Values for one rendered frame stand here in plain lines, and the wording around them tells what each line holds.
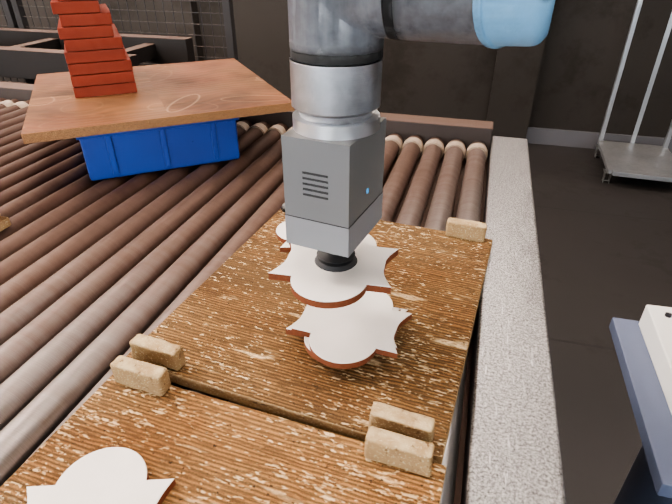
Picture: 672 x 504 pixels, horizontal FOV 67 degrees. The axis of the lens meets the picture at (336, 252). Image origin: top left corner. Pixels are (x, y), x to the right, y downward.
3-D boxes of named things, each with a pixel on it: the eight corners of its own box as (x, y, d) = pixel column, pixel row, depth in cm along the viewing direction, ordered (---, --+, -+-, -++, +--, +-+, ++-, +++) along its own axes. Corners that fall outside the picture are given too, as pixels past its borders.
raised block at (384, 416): (434, 437, 47) (437, 416, 45) (430, 453, 45) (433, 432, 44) (372, 418, 48) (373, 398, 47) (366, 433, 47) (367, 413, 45)
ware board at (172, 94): (234, 64, 144) (234, 58, 143) (294, 110, 105) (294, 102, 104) (38, 81, 127) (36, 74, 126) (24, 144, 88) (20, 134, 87)
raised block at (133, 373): (174, 385, 52) (169, 366, 50) (163, 399, 50) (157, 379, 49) (125, 371, 54) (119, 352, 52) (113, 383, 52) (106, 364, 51)
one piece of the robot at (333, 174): (299, 65, 48) (305, 218, 56) (246, 86, 41) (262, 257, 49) (398, 75, 44) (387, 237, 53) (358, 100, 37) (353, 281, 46)
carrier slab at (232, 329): (491, 248, 78) (493, 239, 77) (440, 468, 45) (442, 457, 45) (286, 211, 89) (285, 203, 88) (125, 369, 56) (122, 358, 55)
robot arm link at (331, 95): (271, 62, 39) (318, 45, 46) (275, 120, 42) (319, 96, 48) (361, 71, 37) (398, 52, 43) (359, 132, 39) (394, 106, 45)
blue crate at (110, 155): (212, 120, 133) (207, 81, 128) (243, 159, 109) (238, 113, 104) (85, 135, 123) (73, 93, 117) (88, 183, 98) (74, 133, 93)
